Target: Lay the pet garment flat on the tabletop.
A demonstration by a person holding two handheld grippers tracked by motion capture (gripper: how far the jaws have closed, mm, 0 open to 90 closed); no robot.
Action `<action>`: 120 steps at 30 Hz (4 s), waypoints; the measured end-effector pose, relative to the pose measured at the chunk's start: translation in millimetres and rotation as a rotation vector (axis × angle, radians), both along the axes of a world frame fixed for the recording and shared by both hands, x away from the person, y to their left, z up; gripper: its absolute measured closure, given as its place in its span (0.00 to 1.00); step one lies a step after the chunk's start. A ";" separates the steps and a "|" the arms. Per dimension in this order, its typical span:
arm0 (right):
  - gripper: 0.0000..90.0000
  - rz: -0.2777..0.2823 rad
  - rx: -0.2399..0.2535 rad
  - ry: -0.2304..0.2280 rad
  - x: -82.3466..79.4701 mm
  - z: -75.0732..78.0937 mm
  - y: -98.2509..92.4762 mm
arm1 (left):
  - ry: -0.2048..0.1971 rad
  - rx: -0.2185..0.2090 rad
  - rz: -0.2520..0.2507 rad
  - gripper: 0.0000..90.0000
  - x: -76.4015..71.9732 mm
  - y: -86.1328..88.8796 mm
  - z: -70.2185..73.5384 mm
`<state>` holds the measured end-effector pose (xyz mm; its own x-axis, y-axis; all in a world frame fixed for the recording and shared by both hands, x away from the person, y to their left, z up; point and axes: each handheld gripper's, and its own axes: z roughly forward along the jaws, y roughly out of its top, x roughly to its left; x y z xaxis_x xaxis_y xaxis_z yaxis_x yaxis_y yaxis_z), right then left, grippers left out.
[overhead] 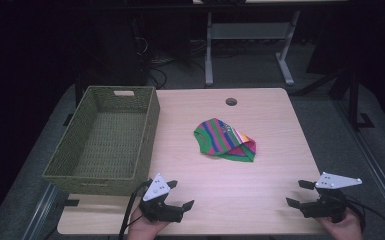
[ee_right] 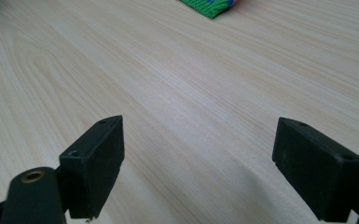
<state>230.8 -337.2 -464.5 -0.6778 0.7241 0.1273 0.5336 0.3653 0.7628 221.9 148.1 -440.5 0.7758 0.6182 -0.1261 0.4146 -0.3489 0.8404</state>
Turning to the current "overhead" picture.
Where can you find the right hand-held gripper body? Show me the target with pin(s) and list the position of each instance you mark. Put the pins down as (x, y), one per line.
(326, 206)

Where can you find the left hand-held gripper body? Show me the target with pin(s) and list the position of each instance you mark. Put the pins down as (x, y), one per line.
(160, 208)

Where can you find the striped knitted sweater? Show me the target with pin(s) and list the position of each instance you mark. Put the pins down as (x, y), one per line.
(218, 141)

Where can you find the person's left hand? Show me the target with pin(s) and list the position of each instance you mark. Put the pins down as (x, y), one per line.
(141, 228)

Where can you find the person's right hand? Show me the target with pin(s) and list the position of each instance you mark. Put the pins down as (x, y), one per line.
(345, 231)

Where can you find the green woven basket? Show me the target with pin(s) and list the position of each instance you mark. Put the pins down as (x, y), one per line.
(108, 146)

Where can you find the black metal stand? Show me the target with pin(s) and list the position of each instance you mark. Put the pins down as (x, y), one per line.
(353, 100)

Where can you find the aluminium rail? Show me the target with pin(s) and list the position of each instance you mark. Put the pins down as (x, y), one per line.
(40, 213)
(373, 166)

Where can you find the grey metal desk frame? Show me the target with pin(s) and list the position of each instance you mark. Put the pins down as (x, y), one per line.
(246, 31)

